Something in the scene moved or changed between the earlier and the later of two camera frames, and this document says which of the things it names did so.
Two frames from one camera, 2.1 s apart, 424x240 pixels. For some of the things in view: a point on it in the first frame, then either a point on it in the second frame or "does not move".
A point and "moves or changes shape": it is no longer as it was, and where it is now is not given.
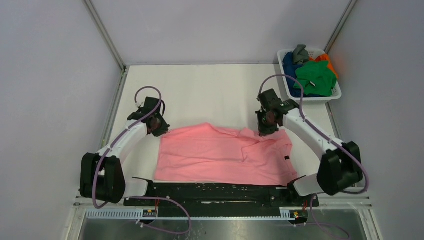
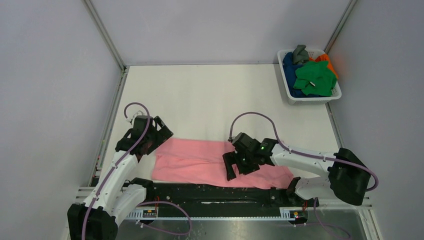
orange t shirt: [324, 58] does not move
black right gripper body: [263, 127] → [237, 160]
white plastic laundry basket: [336, 92] does not move
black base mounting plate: [178, 200] does not move
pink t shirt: [209, 152] moves or changes shape
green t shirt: [316, 78] does not move
